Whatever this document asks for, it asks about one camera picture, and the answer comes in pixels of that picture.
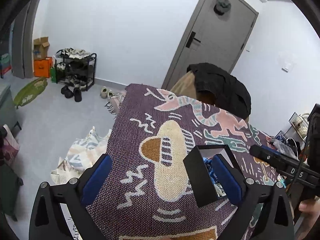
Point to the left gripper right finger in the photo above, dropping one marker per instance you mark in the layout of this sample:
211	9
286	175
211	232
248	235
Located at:
231	179

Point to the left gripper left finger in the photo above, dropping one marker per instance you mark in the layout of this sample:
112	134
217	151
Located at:
93	179

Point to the black white-lined jewelry box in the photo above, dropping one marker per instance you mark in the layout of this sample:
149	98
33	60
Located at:
204	183

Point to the right hand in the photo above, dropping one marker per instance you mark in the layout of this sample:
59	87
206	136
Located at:
310	207

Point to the patterned tote bag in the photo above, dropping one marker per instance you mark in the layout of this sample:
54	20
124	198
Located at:
82	155

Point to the purple patterned woven blanket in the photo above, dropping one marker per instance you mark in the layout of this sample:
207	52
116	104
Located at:
147	194

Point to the beige shoes on floor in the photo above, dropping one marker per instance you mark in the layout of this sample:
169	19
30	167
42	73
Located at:
106	93

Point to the black slippers pair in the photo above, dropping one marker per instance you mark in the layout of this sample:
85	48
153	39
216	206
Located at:
76	93

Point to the black jacket on chair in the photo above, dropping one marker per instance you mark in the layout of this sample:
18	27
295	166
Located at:
215	85

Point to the beige chair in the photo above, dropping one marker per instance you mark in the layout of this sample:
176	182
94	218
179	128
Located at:
185	86

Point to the green leaf-shaped rug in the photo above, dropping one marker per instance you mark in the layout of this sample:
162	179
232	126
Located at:
29	92

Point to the black shoe rack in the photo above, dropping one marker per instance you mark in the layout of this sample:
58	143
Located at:
75	68

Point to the orange box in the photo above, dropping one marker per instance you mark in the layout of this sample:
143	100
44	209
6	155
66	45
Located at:
42	67

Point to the cardboard box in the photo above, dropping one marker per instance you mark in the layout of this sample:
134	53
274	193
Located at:
40	49

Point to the grey door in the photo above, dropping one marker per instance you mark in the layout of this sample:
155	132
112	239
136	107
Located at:
211	38

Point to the dark green cap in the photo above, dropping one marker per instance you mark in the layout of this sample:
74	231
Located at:
222	6

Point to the black wire wall basket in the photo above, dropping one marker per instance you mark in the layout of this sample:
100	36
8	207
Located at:
300	123

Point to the white light switch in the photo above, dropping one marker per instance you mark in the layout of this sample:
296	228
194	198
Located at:
287	67

